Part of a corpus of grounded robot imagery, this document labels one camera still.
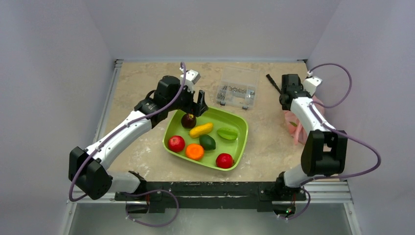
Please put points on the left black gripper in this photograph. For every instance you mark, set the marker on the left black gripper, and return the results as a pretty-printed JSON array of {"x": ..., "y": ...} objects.
[{"x": 196, "y": 108}]

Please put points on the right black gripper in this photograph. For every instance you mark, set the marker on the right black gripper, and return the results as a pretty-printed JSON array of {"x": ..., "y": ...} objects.
[{"x": 282, "y": 92}]

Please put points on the pink plastic bag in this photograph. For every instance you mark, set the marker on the pink plastic bag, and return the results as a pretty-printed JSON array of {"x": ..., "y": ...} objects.
[{"x": 293, "y": 125}]

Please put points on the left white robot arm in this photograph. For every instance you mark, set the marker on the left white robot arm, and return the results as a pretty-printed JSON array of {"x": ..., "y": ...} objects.
[{"x": 88, "y": 168}]

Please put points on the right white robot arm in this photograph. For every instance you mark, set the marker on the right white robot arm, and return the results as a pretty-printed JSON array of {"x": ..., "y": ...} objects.
[{"x": 324, "y": 152}]

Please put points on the dark red fake apple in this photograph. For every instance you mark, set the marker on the dark red fake apple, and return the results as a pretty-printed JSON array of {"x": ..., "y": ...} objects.
[{"x": 188, "y": 121}]

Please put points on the yellow fake fruit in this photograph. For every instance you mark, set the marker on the yellow fake fruit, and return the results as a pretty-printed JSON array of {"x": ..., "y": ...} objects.
[{"x": 204, "y": 129}]

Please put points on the dark green fake avocado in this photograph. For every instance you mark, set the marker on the dark green fake avocado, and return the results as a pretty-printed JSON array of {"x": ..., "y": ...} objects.
[{"x": 207, "y": 142}]

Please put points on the green fake starfruit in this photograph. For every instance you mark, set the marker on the green fake starfruit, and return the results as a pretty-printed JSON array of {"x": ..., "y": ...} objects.
[{"x": 227, "y": 133}]

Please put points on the red fake apple left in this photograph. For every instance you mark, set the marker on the red fake apple left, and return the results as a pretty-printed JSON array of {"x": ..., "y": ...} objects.
[{"x": 176, "y": 144}]

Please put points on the orange fake fruit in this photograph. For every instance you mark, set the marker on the orange fake fruit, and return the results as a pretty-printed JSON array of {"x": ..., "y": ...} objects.
[{"x": 194, "y": 151}]

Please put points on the red fake apple right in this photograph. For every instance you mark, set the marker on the red fake apple right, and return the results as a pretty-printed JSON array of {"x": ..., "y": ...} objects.
[{"x": 224, "y": 160}]

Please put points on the clear plastic screw box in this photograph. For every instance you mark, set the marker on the clear plastic screw box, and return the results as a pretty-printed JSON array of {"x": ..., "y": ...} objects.
[{"x": 238, "y": 87}]

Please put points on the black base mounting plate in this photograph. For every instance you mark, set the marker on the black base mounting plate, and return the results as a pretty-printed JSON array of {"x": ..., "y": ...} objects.
[{"x": 156, "y": 197}]

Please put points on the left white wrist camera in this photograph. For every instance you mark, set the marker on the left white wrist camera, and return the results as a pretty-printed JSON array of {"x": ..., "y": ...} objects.
[{"x": 192, "y": 77}]

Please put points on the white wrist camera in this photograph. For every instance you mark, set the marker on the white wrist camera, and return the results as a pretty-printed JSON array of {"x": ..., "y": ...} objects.
[
  {"x": 192, "y": 77},
  {"x": 311, "y": 83}
]

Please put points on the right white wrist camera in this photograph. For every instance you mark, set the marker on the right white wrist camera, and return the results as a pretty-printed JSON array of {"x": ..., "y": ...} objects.
[{"x": 311, "y": 83}]

